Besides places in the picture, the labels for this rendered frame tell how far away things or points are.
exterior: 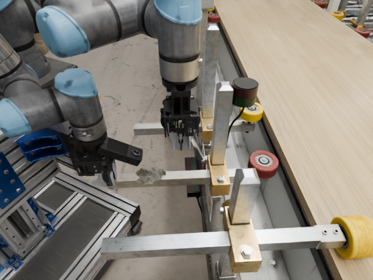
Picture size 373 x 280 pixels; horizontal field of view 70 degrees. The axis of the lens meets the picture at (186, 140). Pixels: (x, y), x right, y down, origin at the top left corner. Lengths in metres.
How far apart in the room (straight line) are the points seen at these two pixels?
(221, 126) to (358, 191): 0.38
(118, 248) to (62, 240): 0.98
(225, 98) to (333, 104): 0.55
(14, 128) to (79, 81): 0.15
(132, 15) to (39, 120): 0.27
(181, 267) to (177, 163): 0.75
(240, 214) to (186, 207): 1.22
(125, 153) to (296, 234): 0.42
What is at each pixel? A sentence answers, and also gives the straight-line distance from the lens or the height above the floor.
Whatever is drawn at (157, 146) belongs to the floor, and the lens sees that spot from 2.12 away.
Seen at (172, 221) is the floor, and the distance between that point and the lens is 1.69.
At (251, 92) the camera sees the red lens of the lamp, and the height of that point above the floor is 1.12.
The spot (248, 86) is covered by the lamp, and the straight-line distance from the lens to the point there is 0.63.
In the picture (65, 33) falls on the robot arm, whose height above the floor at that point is 1.30.
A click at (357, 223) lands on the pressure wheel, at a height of 0.98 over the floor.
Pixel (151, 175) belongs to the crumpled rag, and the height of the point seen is 0.87.
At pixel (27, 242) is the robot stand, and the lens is 1.38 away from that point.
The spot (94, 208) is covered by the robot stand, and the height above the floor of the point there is 0.21.
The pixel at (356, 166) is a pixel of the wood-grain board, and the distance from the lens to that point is 0.87.
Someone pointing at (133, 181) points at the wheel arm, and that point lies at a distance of 0.77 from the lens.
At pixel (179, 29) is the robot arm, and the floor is 1.29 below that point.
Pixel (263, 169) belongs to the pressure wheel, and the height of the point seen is 0.91.
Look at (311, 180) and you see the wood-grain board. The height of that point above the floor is 0.90.
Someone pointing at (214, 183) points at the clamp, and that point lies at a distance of 0.74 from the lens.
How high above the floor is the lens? 1.44
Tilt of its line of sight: 42 degrees down
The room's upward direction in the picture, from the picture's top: straight up
